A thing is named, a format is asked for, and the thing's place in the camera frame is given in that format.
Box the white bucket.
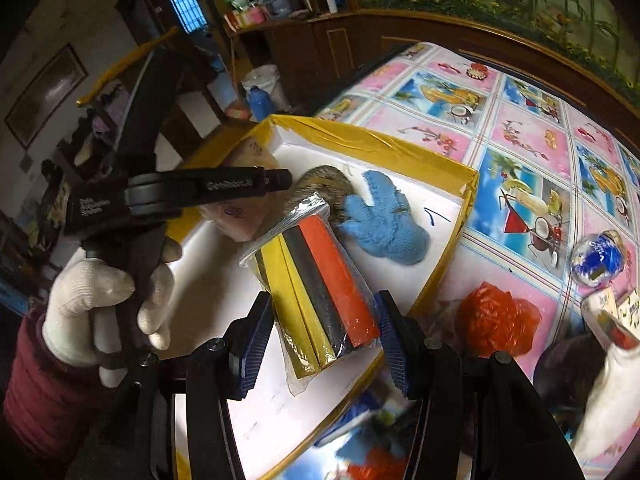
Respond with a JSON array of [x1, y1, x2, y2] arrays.
[[241, 65, 291, 113]]

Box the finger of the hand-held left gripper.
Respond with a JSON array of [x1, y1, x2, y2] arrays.
[[169, 168, 294, 207]]

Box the blue bottle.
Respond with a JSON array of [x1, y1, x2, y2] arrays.
[[248, 86, 273, 122]]

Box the bagged yellow black orange sponges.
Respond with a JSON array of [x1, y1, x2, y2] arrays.
[[239, 199, 383, 396]]

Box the framed wall picture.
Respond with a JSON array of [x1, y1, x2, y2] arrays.
[[5, 44, 90, 150]]

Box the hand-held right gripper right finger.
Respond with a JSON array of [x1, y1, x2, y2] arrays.
[[372, 289, 588, 480]]

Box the barred window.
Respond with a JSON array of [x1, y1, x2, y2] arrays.
[[167, 0, 208, 36]]

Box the blue knit glove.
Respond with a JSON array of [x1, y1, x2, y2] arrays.
[[339, 170, 431, 266]]

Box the yellow printed tissue pack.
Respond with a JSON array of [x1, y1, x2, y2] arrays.
[[616, 292, 640, 333]]

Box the red plastic bag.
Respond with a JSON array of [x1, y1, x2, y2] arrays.
[[457, 281, 543, 358]]

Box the pink box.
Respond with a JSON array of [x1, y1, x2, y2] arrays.
[[225, 7, 271, 31]]

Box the person's left hand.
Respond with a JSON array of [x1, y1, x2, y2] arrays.
[[42, 237, 182, 389]]

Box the dark wooden cabinet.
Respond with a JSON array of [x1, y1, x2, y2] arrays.
[[225, 7, 640, 128]]

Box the clear ball with blue foil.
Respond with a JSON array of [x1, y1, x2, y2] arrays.
[[570, 230, 628, 288]]

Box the purple cloth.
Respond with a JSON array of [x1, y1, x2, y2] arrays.
[[90, 85, 131, 136]]

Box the person's left forearm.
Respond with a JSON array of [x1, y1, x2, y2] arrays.
[[0, 305, 117, 480]]

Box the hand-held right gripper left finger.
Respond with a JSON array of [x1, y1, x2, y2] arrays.
[[67, 290, 277, 480]]

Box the printed pink blue tablecloth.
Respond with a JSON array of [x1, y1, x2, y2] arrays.
[[280, 42, 640, 480]]

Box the yellow wooden bar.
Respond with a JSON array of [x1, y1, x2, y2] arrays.
[[76, 27, 178, 107]]

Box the white box with yellow tape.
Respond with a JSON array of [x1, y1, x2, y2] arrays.
[[165, 114, 481, 480]]

